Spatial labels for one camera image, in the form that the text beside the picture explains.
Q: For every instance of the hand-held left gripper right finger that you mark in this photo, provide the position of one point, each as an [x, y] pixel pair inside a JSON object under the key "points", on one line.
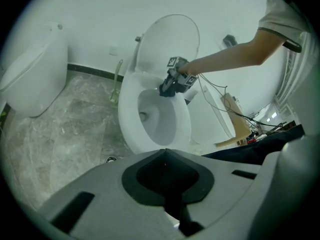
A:
{"points": [[225, 186]]}

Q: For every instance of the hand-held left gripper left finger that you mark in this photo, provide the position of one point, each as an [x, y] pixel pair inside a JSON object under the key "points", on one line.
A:
{"points": [[105, 191]]}

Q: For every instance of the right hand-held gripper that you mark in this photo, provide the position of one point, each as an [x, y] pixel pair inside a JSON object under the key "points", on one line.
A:
{"points": [[181, 79]]}

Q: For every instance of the dark blue knitted cloth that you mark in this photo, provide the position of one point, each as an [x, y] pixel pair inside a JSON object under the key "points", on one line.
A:
{"points": [[167, 94]]}

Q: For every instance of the person's right forearm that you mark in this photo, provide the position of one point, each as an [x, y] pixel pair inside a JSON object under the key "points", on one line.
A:
{"points": [[225, 56]]}

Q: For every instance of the white ceramic toilet bowl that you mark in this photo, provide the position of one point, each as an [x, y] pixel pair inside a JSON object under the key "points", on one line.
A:
{"points": [[160, 131]]}

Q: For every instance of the toilet brush with holder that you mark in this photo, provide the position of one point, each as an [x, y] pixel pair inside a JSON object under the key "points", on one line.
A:
{"points": [[117, 84]]}

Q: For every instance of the white egg-shaped toilet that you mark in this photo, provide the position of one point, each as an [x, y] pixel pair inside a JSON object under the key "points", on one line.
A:
{"points": [[32, 71]]}

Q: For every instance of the black and white sneaker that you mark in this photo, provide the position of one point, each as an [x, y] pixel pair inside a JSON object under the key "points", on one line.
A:
{"points": [[111, 158]]}

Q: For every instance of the person's black trousers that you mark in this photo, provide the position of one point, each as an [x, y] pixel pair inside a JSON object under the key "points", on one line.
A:
{"points": [[250, 149]]}

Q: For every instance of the chrome water valve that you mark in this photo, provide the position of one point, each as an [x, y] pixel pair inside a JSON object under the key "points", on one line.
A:
{"points": [[137, 38]]}

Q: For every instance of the brown cardboard box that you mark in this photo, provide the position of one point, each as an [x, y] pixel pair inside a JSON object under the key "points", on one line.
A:
{"points": [[240, 126]]}

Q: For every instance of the cluttered workbench equipment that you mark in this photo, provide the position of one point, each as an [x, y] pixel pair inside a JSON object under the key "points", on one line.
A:
{"points": [[270, 126]]}

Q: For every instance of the white wall socket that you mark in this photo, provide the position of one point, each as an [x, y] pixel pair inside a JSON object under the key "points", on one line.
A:
{"points": [[113, 49]]}

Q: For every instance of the black wall paper holder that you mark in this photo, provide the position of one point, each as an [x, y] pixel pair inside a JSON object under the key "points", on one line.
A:
{"points": [[230, 40]]}

